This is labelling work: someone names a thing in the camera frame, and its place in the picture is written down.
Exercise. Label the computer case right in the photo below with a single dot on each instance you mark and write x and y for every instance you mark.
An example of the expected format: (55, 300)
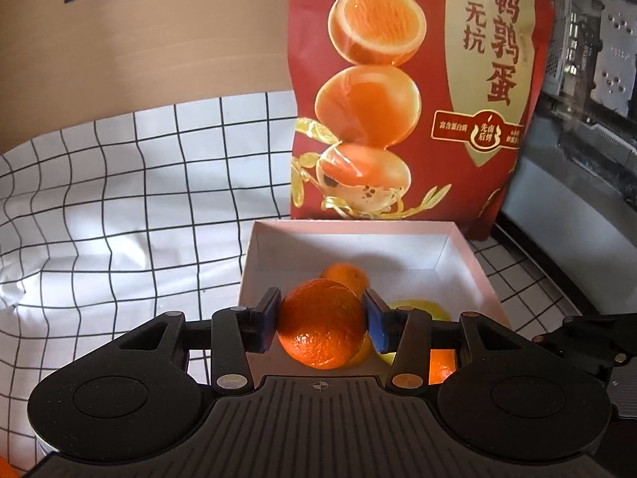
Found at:
(571, 206)

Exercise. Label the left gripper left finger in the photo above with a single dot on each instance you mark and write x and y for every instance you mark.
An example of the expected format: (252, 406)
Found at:
(238, 331)

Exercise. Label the large orange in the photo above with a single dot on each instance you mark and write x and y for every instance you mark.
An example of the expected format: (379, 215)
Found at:
(6, 469)

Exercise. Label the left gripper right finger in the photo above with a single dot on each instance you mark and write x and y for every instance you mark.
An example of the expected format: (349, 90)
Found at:
(407, 334)

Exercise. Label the pink gift box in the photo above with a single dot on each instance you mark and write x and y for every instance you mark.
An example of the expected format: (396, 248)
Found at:
(404, 260)

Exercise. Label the mandarin orange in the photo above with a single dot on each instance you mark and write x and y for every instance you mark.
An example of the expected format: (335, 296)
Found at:
(442, 364)

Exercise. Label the red snack bag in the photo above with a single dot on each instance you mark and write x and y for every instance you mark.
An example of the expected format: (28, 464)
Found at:
(412, 109)

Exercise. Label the small orange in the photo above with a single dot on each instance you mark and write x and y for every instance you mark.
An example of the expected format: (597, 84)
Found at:
(348, 274)

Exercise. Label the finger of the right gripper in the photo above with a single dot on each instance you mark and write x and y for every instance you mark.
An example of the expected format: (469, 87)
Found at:
(595, 344)

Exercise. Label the yellow green pear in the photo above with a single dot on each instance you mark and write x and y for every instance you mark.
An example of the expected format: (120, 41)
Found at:
(434, 309)

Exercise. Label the white grid tablecloth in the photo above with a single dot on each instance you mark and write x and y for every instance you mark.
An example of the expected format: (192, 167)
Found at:
(109, 223)

